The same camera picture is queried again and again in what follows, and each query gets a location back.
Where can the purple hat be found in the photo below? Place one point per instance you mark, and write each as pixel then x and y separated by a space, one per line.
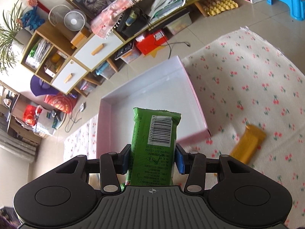
pixel 39 87

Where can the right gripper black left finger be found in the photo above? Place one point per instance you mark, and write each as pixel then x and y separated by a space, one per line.
pixel 111 164

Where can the white desk fan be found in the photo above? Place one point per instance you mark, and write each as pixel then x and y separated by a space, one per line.
pixel 75 20

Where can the wooden cabinet with drawers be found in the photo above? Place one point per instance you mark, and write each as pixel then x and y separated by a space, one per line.
pixel 62 58

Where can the red storage box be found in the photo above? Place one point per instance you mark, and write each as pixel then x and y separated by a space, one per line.
pixel 151 42

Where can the clear plastic storage bin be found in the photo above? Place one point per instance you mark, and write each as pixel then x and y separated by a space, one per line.
pixel 179 24

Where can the cherry print floor cloth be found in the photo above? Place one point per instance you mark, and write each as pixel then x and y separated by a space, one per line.
pixel 241 79

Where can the yellow egg tray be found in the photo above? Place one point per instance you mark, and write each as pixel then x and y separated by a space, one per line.
pixel 215 7

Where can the pink cherry cloth on cabinet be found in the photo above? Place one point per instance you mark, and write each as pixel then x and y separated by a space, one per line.
pixel 103 23

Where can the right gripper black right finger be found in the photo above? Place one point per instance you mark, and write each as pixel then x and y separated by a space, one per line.
pixel 192 164

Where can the gold snack bar packet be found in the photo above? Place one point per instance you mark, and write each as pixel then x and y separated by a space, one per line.
pixel 248 144

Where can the green potted plant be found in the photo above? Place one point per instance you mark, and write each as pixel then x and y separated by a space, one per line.
pixel 9 30

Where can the pink cardboard box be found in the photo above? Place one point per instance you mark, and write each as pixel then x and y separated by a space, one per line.
pixel 166 86

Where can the green snack packet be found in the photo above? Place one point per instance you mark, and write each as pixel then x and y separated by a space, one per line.
pixel 152 147

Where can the black basket on shelf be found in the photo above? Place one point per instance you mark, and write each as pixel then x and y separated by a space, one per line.
pixel 131 22

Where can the red round snack bag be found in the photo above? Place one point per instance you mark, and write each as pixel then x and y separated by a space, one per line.
pixel 64 103

